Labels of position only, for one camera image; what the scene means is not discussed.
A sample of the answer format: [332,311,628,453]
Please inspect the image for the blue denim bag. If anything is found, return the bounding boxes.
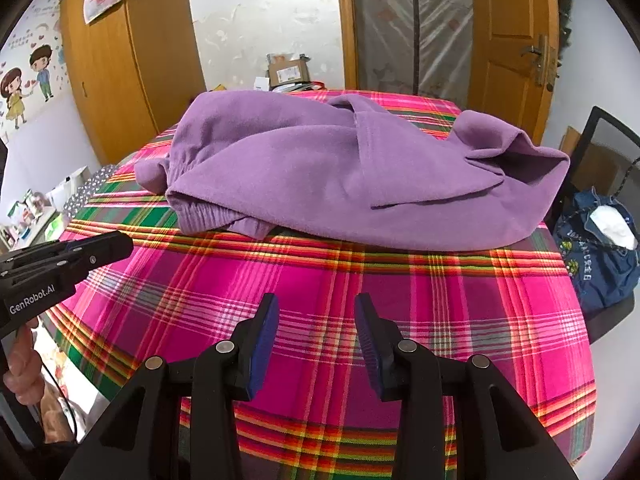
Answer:
[552,187,640,311]

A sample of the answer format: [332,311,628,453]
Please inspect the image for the white cloth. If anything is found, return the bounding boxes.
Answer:
[590,206,639,250]

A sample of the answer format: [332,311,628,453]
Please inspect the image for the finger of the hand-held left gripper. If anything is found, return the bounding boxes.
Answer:
[60,231,135,274]

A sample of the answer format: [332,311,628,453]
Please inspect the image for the cartoon couple wall sticker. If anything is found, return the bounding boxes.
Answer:
[0,45,57,132]

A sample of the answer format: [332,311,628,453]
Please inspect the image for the pink plaid bed sheet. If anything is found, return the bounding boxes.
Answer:
[45,89,598,480]

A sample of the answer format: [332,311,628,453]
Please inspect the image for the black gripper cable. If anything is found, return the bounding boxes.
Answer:
[37,355,78,443]

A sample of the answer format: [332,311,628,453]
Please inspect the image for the wooden wardrobe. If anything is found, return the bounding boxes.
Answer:
[59,0,207,166]

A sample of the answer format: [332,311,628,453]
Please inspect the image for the white carton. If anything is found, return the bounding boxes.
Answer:
[49,166,92,212]

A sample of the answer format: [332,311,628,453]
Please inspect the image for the metal door handle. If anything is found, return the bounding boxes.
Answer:
[520,35,559,92]

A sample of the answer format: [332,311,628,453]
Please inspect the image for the clear plastic door curtain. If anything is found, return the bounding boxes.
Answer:
[350,0,476,97]

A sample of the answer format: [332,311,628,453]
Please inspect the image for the dark hanging coat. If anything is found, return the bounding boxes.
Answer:
[552,0,574,51]

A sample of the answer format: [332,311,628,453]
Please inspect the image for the person's left forearm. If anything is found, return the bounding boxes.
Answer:
[30,387,81,446]

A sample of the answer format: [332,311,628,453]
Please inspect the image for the purple fleece pants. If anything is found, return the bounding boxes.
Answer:
[136,91,572,252]

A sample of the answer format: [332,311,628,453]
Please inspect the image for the flat cardboard sheet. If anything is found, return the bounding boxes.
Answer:
[560,126,632,197]

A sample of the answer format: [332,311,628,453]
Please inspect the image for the wooden door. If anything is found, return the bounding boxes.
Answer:
[470,0,561,146]

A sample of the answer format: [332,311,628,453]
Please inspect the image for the person's left hand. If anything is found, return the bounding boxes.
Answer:
[2,316,52,407]

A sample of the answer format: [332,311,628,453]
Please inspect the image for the black mesh office chair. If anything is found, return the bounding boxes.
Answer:
[545,106,640,346]

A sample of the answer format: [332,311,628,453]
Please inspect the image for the open cardboard box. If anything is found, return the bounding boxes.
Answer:
[266,53,311,92]

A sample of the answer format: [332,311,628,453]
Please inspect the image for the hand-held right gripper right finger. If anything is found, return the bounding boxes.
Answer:
[354,292,581,480]

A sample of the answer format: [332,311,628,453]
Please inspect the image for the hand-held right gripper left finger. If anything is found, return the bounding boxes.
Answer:
[59,292,281,480]

